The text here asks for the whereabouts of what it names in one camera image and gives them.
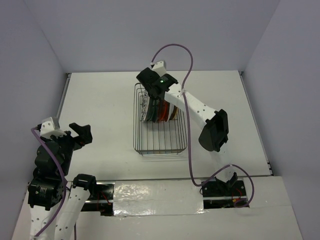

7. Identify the yellow brown plate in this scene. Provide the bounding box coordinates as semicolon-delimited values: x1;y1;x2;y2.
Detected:
171;106;179;120

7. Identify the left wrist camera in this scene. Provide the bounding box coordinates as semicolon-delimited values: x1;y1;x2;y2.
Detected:
40;117;66;139

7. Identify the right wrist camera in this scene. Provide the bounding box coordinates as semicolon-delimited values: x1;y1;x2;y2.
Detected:
151;60;167;77

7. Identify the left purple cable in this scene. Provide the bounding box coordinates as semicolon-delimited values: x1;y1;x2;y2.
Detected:
30;127;77;240

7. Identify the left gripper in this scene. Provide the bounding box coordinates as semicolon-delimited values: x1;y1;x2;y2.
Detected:
41;122;93;175

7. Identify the dark green plate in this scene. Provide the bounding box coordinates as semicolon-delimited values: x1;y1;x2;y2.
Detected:
146;99;158;123

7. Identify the orange plate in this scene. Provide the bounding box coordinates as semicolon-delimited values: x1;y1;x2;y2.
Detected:
165;103;175;122

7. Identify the wire dish rack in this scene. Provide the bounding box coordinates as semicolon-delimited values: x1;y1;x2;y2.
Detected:
133;83;188;156

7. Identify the red plate with teal flower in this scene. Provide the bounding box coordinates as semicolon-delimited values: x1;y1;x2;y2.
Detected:
157;100;170;122

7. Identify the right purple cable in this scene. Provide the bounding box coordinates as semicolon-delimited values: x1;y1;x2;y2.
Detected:
151;43;256;208

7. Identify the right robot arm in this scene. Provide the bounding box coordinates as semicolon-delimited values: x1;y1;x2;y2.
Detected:
136;66;229;153

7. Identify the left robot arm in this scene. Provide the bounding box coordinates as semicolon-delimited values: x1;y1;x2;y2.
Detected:
27;117;98;240

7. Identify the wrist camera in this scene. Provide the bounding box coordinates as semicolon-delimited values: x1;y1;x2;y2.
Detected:
151;60;167;77
40;117;66;139

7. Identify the silver foil tape patch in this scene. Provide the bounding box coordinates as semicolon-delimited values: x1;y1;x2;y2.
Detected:
113;180;205;217

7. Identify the speckled white plate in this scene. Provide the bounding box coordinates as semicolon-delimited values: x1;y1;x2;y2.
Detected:
141;89;150;122

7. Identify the purple cable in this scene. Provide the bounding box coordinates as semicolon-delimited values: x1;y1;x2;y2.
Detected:
30;127;77;240
151;43;256;208

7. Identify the black mounting rail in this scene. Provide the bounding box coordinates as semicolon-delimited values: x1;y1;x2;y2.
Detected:
80;180;249;217

